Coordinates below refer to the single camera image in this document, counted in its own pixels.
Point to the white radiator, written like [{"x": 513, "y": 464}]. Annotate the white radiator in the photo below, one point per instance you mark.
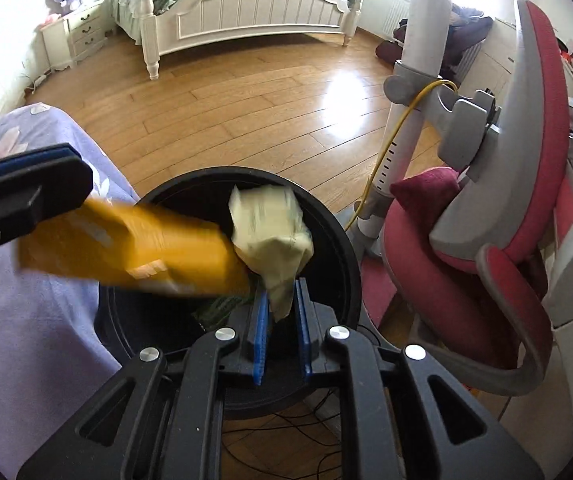
[{"x": 396, "y": 15}]

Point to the black round trash bin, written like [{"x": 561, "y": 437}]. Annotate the black round trash bin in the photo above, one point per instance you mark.
[{"x": 339, "y": 280}]

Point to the white power strip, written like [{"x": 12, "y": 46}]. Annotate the white power strip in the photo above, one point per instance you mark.
[{"x": 36, "y": 81}]

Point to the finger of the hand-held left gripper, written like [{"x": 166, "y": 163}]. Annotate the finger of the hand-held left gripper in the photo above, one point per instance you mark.
[{"x": 31, "y": 195}]

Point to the red cushion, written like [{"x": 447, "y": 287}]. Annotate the red cushion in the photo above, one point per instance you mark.
[{"x": 421, "y": 195}]

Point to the white low cabinet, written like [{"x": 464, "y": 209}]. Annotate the white low cabinet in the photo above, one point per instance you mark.
[{"x": 503, "y": 55}]

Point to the white wooden bed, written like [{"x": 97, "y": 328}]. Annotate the white wooden bed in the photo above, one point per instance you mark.
[{"x": 256, "y": 15}]

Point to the dark massage chair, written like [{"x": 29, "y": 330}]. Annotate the dark massage chair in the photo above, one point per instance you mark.
[{"x": 466, "y": 35}]

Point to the white standing fan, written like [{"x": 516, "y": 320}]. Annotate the white standing fan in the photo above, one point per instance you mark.
[{"x": 426, "y": 15}]

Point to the green ruffled bedspread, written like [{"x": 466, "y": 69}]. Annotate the green ruffled bedspread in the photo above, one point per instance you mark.
[{"x": 131, "y": 5}]

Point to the small pink item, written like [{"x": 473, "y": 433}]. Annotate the small pink item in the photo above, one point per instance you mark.
[{"x": 48, "y": 20}]

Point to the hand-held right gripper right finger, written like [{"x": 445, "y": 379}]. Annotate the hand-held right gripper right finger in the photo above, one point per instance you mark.
[{"x": 302, "y": 332}]

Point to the green striped packet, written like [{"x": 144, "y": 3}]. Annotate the green striped packet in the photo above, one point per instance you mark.
[{"x": 221, "y": 311}]

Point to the orange snack packet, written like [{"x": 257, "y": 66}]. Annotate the orange snack packet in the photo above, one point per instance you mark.
[{"x": 141, "y": 245}]

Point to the white nightstand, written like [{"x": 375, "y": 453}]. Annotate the white nightstand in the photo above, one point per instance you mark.
[{"x": 84, "y": 30}]

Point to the round table with purple cloth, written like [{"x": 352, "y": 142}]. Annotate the round table with purple cloth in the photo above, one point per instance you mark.
[{"x": 31, "y": 340}]

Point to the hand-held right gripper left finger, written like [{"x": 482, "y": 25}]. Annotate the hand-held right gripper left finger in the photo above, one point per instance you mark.
[{"x": 261, "y": 332}]

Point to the cream packet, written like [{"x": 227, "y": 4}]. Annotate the cream packet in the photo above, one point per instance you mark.
[{"x": 271, "y": 240}]

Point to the pink and grey chair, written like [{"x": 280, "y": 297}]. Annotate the pink and grey chair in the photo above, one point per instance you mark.
[{"x": 536, "y": 110}]

